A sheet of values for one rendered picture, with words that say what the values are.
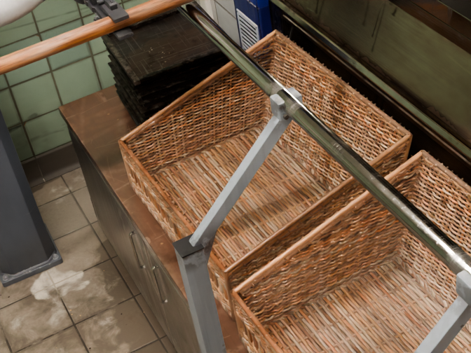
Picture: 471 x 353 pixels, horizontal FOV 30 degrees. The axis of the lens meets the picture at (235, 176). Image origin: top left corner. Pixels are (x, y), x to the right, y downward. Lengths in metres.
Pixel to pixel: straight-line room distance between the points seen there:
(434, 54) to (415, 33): 0.07
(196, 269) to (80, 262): 1.44
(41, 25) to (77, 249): 0.76
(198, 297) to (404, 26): 0.68
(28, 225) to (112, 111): 0.53
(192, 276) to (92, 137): 0.99
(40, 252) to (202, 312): 1.38
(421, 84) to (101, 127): 1.04
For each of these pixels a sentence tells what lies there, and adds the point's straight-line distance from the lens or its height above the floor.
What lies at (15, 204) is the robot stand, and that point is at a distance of 2.79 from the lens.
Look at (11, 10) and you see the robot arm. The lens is 1.92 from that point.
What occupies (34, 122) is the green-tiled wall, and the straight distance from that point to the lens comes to 3.21.
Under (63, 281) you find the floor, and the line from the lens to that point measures 2.91.
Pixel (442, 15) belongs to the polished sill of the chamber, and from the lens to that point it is 1.66.
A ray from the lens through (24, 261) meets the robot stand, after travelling 2.94.
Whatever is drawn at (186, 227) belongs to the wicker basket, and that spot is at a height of 0.72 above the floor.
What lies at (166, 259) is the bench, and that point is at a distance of 2.04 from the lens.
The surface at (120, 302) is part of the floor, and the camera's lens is 2.78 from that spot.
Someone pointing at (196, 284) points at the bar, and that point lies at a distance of 1.56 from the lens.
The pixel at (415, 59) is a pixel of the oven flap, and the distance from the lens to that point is 1.79.
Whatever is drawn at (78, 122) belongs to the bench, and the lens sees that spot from 2.53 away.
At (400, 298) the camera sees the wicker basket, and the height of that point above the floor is 0.59.
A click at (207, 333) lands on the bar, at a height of 0.74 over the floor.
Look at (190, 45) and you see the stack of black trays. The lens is 2.32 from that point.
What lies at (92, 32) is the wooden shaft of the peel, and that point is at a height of 1.20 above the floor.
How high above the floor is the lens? 2.01
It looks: 40 degrees down
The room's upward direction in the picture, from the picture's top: 10 degrees counter-clockwise
